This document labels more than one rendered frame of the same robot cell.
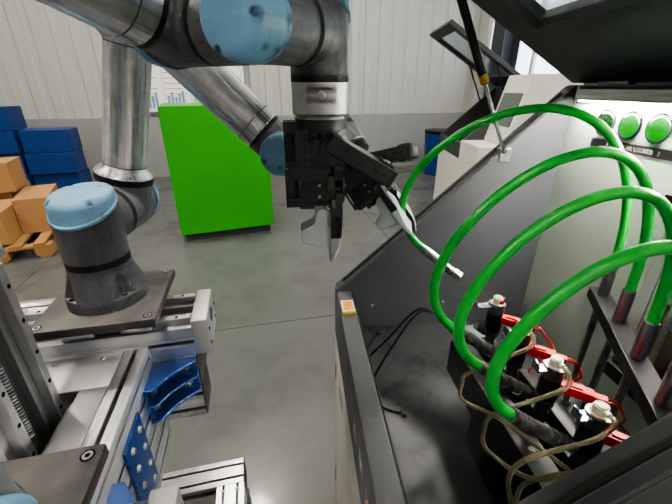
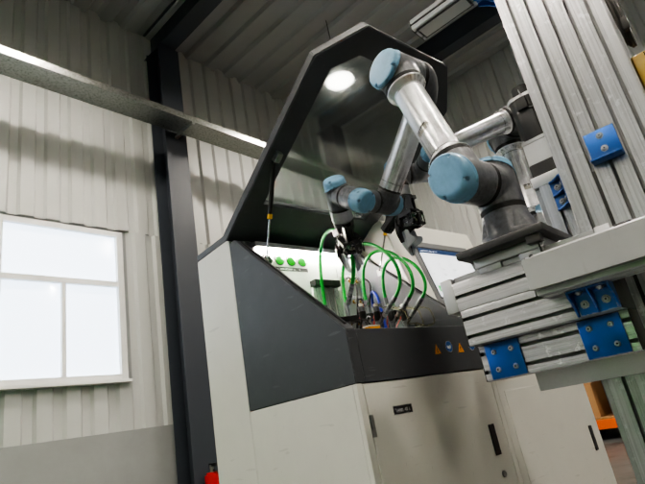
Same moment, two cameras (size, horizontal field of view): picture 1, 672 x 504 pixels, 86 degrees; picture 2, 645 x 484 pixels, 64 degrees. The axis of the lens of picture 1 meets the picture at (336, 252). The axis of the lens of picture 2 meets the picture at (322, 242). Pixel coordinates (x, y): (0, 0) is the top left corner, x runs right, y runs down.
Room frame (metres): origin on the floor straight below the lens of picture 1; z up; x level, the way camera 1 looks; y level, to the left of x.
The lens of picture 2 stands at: (1.81, 1.19, 0.69)
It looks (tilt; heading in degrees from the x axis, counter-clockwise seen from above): 20 degrees up; 232
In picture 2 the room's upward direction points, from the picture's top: 11 degrees counter-clockwise
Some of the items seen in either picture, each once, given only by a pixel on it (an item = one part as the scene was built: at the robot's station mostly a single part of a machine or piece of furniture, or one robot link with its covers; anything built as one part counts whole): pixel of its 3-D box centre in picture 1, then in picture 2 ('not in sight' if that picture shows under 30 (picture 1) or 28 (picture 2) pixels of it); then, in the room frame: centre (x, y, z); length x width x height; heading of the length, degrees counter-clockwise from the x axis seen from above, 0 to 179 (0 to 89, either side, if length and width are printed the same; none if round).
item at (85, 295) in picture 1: (103, 275); (508, 226); (0.66, 0.48, 1.09); 0.15 x 0.15 x 0.10
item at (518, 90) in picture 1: (486, 136); not in sight; (3.83, -1.54, 1.00); 1.30 x 1.09 x 1.99; 179
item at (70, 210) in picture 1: (90, 221); (493, 185); (0.67, 0.48, 1.20); 0.13 x 0.12 x 0.14; 2
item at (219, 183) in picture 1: (219, 168); not in sight; (3.96, 1.27, 0.65); 0.95 x 0.86 x 1.30; 111
